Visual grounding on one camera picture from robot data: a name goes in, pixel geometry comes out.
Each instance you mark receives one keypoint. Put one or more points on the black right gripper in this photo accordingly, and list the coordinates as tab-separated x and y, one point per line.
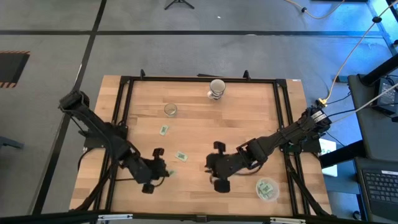
227	165

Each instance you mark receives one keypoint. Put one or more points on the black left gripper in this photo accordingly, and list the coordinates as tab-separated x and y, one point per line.
147	169

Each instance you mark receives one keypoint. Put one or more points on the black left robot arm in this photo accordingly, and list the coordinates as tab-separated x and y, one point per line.
99	130

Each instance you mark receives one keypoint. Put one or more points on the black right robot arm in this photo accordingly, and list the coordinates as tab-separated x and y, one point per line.
280	138

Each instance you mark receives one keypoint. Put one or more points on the black rig crossbar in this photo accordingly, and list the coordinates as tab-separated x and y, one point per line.
171	218

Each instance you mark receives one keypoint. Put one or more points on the clear plastic container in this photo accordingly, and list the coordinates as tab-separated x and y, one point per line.
275	196

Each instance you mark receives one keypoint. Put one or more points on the clear glass cup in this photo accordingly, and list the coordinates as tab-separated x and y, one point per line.
170	109

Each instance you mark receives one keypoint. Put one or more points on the white mug with dark pattern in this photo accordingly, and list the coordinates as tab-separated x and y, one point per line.
216	88

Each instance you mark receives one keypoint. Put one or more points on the white paper sheet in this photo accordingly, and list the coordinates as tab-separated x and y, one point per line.
328	145

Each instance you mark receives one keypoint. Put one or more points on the black desk leg beam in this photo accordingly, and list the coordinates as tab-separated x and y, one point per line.
342	154
379	70

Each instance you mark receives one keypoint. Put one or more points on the grey furniture leg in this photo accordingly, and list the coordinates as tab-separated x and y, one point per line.
9	142

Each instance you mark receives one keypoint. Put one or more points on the laptop keyboard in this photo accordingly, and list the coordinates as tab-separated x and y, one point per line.
381	189

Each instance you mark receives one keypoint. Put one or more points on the black tripod stand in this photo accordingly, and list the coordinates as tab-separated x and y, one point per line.
178	3

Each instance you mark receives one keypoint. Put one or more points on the black mat with orange stripes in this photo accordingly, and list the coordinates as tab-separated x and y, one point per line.
12	67

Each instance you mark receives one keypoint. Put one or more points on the black device with white label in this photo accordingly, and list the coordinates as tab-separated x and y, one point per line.
387	96

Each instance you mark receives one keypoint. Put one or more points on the silver metal bracket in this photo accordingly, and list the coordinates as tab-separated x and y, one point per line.
115	217
287	220

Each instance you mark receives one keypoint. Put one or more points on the black aluminium table frame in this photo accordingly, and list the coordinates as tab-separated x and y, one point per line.
202	79

